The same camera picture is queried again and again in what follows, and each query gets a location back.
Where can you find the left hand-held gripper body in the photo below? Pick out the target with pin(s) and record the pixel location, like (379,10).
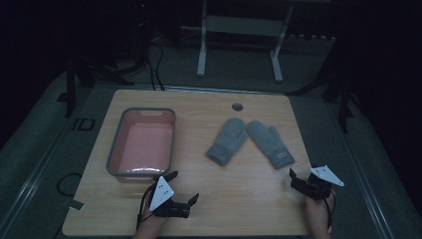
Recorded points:
(161,194)

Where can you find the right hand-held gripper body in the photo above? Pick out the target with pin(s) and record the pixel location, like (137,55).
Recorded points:
(326,176)

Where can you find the grey mitten with cuff label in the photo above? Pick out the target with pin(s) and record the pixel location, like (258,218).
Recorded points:
(270,142)

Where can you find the pink basin with grey rim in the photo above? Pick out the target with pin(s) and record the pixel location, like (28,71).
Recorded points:
(142,142)

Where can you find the plain grey mitten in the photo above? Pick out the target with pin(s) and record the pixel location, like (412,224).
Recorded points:
(229,141)

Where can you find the person's left hand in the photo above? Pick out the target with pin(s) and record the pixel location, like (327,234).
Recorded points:
(151,226)

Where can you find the person's right hand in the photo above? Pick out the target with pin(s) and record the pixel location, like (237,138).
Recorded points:
(316,215)

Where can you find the black metal stand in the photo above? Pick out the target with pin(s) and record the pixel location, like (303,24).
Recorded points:
(343,106)
(70,89)

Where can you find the grey tape piece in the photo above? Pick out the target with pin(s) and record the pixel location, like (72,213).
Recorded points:
(75,204)

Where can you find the grey table grommet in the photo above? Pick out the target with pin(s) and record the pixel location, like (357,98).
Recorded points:
(237,107)

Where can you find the white metal desk frame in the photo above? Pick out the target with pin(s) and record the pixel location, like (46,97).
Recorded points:
(244,26)

